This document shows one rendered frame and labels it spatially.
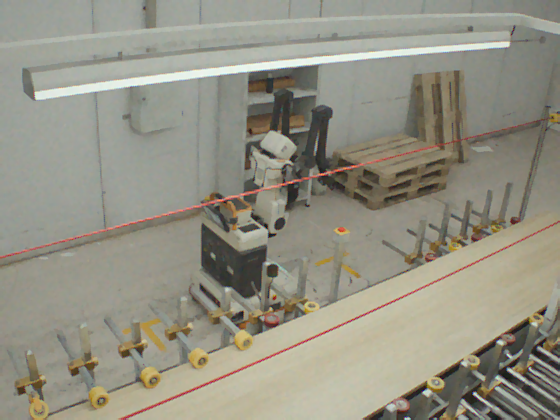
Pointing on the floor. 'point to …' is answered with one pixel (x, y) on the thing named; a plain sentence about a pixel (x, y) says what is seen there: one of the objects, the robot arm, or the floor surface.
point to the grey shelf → (235, 150)
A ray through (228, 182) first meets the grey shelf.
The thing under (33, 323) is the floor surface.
